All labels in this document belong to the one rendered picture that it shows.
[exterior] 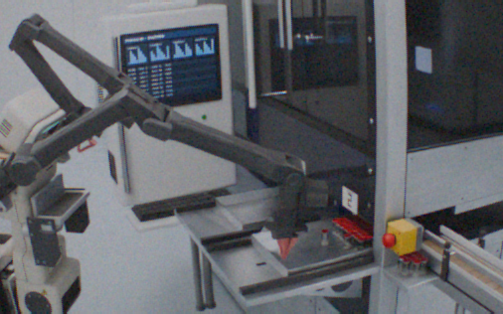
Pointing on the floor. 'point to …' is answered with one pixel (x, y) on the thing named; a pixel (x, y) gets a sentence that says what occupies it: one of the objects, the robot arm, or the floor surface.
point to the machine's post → (389, 143)
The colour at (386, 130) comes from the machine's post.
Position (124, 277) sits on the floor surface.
